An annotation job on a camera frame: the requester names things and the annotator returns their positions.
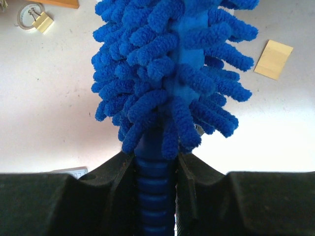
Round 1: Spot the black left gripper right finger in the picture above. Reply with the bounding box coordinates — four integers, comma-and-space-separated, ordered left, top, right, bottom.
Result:
176, 154, 315, 236

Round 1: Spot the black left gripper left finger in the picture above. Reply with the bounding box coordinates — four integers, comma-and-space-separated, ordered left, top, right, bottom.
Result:
0, 152, 135, 236

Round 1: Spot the beige binder clip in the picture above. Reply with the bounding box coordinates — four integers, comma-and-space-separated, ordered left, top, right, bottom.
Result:
28, 7, 54, 33

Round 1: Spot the yellow sticky note pad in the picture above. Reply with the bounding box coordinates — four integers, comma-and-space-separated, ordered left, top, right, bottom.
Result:
254, 39, 293, 80

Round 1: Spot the blue microfiber duster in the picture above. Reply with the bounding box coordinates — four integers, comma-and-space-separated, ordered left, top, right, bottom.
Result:
92, 0, 258, 236

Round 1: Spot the clear tape roll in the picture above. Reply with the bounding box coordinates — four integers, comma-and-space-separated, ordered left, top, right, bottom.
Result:
17, 2, 45, 31

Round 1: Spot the beige and grey calculator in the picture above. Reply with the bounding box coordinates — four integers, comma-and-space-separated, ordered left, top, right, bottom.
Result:
50, 167, 88, 179

